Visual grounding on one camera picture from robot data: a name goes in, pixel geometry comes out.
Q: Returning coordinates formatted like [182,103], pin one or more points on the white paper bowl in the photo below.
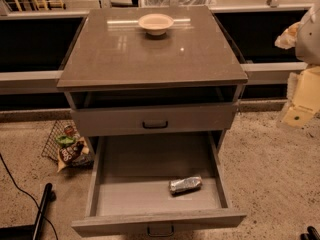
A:
[155,24]

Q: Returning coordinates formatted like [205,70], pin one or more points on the small red can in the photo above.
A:
[69,130]

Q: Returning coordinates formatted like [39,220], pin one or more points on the brown snack bag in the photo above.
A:
[77,154]

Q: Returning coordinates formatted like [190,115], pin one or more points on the black stand bar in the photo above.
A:
[33,231]

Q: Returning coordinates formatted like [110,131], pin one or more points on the open grey middle drawer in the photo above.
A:
[129,189]

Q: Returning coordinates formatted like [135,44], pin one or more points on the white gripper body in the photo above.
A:
[309,39]

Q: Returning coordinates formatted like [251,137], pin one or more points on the black wire basket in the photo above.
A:
[51,146]

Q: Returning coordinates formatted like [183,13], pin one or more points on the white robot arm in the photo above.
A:
[307,48]

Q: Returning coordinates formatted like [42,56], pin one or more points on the grey metal railing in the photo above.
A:
[259,73]

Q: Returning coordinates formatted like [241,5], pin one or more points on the grey drawer cabinet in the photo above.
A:
[116,64]

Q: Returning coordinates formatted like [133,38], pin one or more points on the green snack item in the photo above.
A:
[64,140]

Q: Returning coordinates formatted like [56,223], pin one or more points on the clear plastic bin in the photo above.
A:
[165,3]

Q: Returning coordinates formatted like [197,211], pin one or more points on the closed grey top drawer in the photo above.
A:
[154,119]

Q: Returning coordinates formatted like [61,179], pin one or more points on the silver redbull can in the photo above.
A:
[186,184]

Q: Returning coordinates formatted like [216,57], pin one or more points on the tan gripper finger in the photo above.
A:
[288,38]

